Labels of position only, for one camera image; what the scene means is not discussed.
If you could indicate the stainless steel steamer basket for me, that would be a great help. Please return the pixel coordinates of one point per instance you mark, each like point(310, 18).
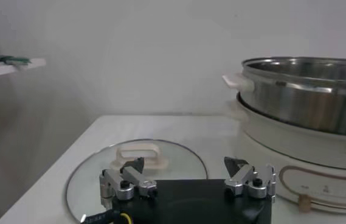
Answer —
point(297, 100)

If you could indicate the white side table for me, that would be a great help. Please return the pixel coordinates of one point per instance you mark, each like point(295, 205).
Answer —
point(8, 68)

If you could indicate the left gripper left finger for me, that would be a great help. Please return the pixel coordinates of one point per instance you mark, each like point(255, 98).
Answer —
point(121, 185)

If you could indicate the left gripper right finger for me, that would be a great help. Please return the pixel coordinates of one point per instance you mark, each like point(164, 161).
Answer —
point(251, 182)

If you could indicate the green handheld device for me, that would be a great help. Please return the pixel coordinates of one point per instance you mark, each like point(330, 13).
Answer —
point(11, 60)

